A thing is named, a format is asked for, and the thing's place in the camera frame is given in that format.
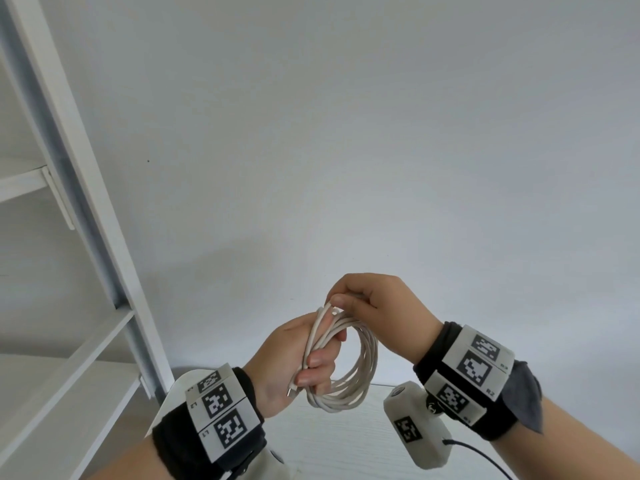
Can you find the person's right hand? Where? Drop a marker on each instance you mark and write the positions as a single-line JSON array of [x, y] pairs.
[[395, 314]]

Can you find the person's left hand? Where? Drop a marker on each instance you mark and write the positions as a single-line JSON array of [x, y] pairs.
[[277, 362]]

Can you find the person's right thumb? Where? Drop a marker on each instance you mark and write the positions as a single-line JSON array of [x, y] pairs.
[[352, 300]]

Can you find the person's left fingers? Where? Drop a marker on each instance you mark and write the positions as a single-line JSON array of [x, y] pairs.
[[320, 362]]

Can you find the person's right forearm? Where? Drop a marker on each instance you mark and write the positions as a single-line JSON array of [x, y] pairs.
[[575, 439]]

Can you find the black wristband with marker plates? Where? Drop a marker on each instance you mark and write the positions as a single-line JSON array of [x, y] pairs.
[[475, 364], [172, 434]]

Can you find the white shelf unit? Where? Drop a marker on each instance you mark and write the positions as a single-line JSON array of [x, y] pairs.
[[75, 194]]

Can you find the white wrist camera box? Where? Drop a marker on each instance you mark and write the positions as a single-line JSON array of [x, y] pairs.
[[422, 439]]

